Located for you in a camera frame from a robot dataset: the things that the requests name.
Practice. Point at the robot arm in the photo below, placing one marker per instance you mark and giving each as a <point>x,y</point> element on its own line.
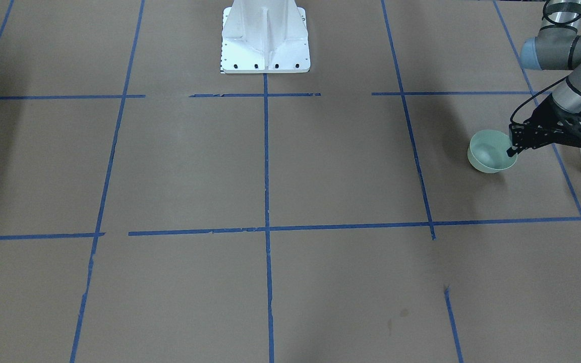
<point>557,46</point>

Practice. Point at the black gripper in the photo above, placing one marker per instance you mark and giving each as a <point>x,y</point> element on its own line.
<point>546,119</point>

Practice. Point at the green ceramic bowl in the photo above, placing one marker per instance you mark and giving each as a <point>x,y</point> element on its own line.
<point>488,152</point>

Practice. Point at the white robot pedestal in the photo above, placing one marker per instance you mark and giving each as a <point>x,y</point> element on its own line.
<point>264,37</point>

